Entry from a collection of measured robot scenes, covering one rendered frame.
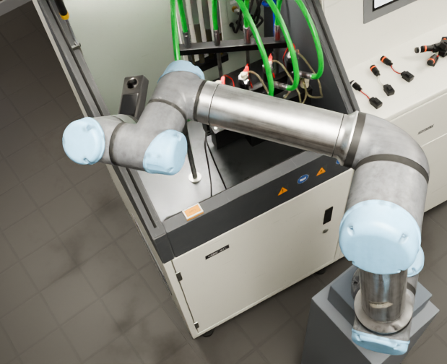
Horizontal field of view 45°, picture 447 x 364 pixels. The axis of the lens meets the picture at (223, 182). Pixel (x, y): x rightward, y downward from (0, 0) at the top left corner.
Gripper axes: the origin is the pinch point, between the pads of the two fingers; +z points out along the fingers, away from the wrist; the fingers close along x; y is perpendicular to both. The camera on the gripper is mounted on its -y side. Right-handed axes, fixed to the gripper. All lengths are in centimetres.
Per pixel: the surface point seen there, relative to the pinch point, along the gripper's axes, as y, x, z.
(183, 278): 52, -18, 39
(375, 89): 0, 43, 61
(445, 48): -11, 63, 71
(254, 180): 21.0, 9.6, 34.2
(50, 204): 40, -117, 110
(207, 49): -17.5, -4.4, 45.7
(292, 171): 19.9, 19.6, 39.3
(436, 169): 33, 61, 109
